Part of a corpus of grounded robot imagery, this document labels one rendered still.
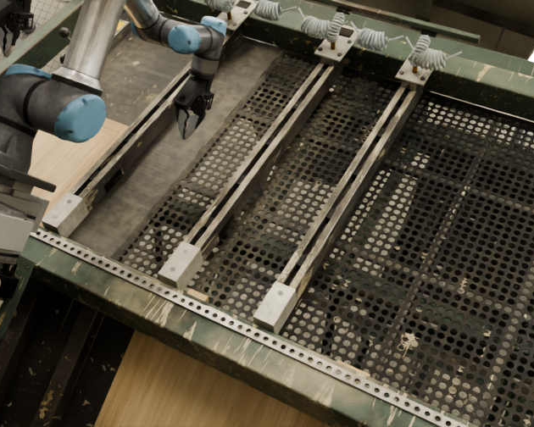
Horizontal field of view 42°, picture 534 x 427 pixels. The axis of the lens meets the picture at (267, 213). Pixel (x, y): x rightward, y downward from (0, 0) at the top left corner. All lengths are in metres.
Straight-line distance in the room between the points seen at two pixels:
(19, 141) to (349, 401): 0.98
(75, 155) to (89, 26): 0.84
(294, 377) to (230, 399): 0.35
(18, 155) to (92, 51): 0.29
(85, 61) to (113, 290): 0.66
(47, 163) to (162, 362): 0.76
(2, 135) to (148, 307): 0.59
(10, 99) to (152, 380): 0.93
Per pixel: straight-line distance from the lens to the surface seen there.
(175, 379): 2.11
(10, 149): 1.68
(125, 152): 2.26
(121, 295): 1.94
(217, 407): 2.06
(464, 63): 2.48
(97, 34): 1.61
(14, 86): 1.69
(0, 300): 2.07
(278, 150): 2.22
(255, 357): 1.78
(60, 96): 1.59
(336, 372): 1.75
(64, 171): 2.34
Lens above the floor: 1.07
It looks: 4 degrees up
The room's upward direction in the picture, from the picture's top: 23 degrees clockwise
